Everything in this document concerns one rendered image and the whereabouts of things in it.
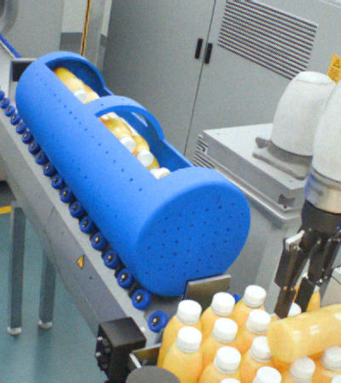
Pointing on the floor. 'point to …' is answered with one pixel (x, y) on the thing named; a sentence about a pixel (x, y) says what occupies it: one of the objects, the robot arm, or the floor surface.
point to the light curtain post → (92, 30)
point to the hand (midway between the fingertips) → (294, 299)
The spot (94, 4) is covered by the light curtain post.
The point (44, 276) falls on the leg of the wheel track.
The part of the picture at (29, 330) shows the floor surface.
